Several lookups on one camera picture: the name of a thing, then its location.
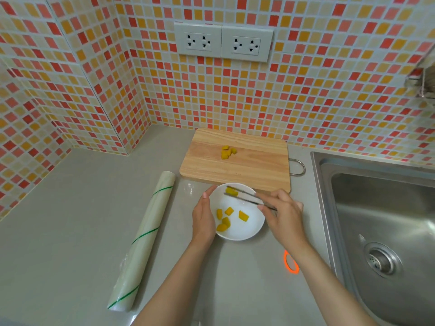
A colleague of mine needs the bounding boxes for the metal sink drain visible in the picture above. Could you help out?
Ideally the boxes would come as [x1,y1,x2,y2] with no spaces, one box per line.
[363,242,404,279]

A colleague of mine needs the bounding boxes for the person's left hand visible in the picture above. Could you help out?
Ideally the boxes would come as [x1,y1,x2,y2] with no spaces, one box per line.
[192,185,218,248]

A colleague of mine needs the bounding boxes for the white wall socket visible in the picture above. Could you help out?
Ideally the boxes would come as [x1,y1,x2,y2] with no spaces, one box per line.
[174,22,223,59]
[221,25,274,64]

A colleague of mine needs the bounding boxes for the clear plastic wrap roll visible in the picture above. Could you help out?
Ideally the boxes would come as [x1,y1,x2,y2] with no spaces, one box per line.
[107,171,176,312]

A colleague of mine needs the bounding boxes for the white round bowl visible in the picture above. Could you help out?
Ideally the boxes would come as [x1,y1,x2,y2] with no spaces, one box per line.
[208,182,266,241]

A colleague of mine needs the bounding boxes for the metal tongs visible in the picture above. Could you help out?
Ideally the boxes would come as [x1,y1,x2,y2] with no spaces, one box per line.
[224,186,278,211]

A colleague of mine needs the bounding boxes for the person's right forearm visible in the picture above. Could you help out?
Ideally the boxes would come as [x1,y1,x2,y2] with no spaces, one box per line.
[285,238,378,326]

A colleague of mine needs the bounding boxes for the orange rubber band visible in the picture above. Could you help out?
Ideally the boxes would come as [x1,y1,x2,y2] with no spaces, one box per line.
[283,250,300,275]

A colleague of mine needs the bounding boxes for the wooden cutting board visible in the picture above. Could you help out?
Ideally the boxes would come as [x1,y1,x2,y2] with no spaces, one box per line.
[179,128,306,194]

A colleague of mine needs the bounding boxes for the person's left forearm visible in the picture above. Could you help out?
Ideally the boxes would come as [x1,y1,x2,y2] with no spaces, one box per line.
[132,239,218,326]

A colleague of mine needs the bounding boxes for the person's right hand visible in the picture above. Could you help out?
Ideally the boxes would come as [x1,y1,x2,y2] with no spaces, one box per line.
[255,188,308,250]

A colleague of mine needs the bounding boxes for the metal wall rack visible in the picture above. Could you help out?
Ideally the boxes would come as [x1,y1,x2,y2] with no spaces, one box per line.
[404,43,435,106]

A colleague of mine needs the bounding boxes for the stainless steel sink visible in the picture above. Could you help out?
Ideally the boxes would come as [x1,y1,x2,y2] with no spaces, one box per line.
[310,151,435,326]

